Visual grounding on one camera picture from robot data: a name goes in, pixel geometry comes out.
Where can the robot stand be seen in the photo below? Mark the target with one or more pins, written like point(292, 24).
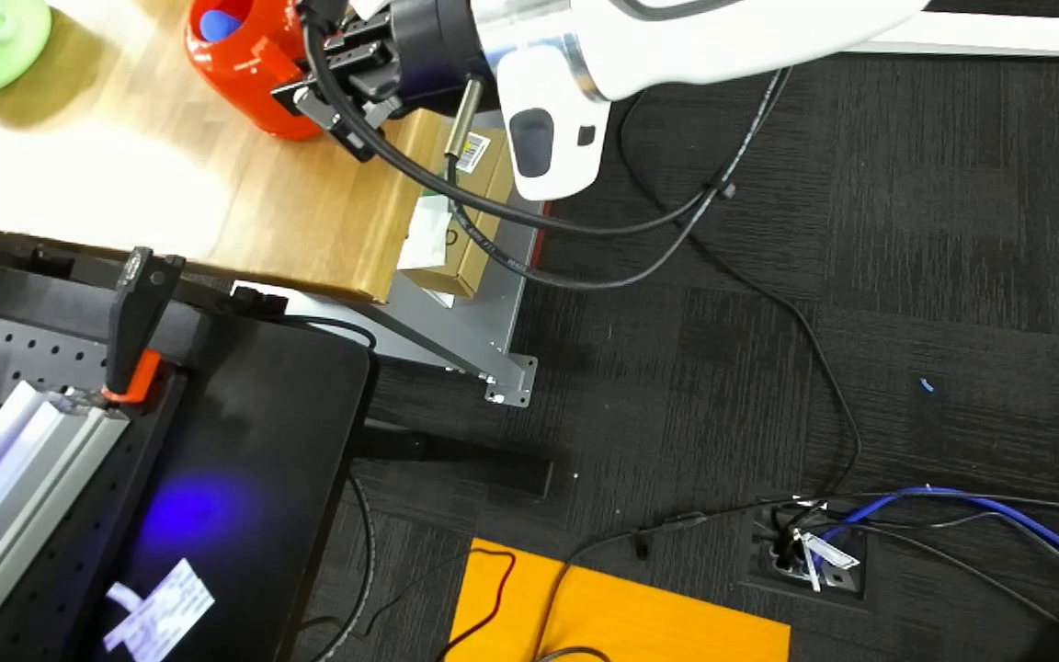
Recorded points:
point(254, 441)

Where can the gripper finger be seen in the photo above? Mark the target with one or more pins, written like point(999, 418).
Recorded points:
point(359, 48)
point(346, 108)

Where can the red pot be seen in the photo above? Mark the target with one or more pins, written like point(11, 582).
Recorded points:
point(249, 78)

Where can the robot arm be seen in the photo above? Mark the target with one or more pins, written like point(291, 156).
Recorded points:
point(723, 37)

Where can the blue object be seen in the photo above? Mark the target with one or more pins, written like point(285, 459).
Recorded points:
point(217, 25)

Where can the aluminium extrusion bar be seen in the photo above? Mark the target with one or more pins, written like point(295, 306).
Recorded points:
point(24, 496)

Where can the floor socket box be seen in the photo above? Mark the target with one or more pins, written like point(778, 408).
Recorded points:
point(805, 561)

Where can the black and orange clamp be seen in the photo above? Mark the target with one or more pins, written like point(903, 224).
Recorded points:
point(134, 313)

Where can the orange floor mat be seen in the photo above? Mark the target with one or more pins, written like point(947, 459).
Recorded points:
point(621, 616)

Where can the cardboard box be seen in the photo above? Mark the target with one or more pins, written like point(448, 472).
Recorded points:
point(474, 248)

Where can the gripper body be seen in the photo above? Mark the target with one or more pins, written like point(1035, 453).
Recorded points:
point(438, 51)

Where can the white rail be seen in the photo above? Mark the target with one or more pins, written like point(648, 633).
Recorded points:
point(1026, 37)

